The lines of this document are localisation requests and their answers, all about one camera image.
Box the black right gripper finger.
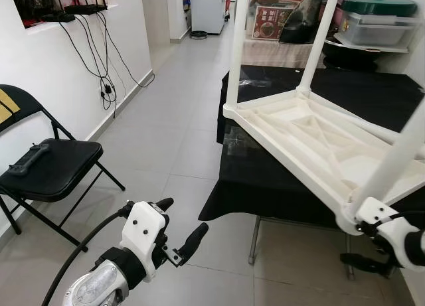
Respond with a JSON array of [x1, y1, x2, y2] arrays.
[[340, 253, 393, 277]]

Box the white appliance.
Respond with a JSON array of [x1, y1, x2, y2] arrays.
[[190, 0, 230, 35]]

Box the black folding chair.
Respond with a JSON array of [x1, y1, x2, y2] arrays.
[[0, 85, 126, 251]]

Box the black wall cables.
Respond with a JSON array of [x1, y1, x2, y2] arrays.
[[58, 14, 155, 118]]

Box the beige patterned cloth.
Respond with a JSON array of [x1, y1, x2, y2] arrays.
[[242, 37, 327, 70]]

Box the black tablecloth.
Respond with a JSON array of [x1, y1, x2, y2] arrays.
[[197, 65, 425, 231]]

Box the clear plastic container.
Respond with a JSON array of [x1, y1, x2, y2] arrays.
[[335, 11, 420, 54]]

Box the white plastic children table top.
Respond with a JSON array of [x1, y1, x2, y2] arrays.
[[222, 87, 425, 238]]

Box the grey bar-shaped handle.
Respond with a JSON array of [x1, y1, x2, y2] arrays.
[[6, 143, 51, 178]]

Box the dark green round lid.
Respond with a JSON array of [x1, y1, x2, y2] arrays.
[[341, 0, 418, 17]]

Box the red printed board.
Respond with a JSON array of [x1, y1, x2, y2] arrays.
[[250, 5, 297, 42]]

